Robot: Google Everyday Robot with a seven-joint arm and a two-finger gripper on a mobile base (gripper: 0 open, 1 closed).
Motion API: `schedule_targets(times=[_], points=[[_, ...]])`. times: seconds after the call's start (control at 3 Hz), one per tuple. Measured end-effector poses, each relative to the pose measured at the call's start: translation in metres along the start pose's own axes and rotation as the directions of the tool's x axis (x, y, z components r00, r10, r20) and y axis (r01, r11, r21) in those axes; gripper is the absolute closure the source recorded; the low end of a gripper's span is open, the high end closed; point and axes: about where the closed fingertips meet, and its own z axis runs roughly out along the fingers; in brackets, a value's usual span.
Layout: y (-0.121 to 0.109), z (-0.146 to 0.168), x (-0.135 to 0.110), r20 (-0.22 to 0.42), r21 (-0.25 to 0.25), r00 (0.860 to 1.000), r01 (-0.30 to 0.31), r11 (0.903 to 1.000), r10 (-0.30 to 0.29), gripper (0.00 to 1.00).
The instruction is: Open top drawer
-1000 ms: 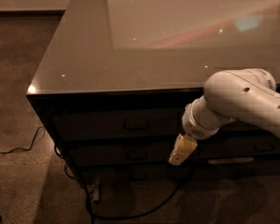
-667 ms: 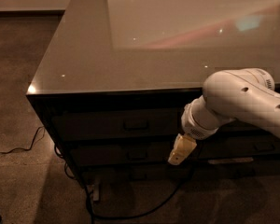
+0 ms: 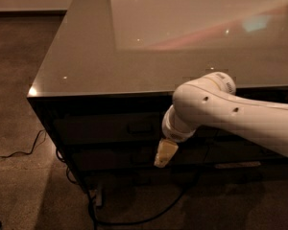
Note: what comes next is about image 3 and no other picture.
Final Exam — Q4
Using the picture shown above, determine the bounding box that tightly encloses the thick black floor cable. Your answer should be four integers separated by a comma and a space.
56, 149, 203, 230

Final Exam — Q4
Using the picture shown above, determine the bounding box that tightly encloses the dark cabinet with glossy top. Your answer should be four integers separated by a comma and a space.
28, 0, 288, 190

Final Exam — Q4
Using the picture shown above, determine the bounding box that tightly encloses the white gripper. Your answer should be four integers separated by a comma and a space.
154, 105, 196, 168

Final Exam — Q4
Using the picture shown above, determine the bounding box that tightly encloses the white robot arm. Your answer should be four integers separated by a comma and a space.
155, 72, 288, 168

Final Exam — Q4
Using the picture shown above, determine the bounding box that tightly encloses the thin black floor cable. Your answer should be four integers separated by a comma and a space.
0, 128, 47, 161

